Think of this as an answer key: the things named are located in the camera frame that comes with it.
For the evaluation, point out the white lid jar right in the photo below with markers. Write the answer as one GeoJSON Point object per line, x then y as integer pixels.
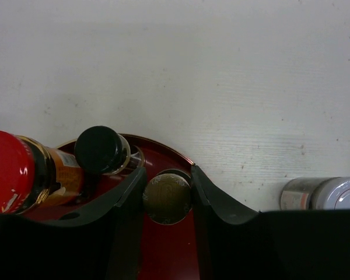
{"type": "Point", "coordinates": [313, 193]}

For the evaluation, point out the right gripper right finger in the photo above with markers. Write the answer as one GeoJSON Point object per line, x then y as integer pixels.
{"type": "Point", "coordinates": [237, 242]}

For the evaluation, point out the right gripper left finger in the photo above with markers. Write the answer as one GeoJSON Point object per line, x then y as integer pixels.
{"type": "Point", "coordinates": [99, 240]}

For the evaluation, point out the red round tray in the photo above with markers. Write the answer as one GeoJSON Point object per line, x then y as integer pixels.
{"type": "Point", "coordinates": [168, 249]}

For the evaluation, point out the black cap spice bottle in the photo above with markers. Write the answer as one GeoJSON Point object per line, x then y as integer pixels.
{"type": "Point", "coordinates": [100, 150]}

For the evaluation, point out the red cap sauce bottle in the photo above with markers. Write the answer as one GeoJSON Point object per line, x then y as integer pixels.
{"type": "Point", "coordinates": [33, 175]}

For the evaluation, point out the yellow label oil bottle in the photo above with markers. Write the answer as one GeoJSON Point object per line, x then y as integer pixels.
{"type": "Point", "coordinates": [167, 197]}

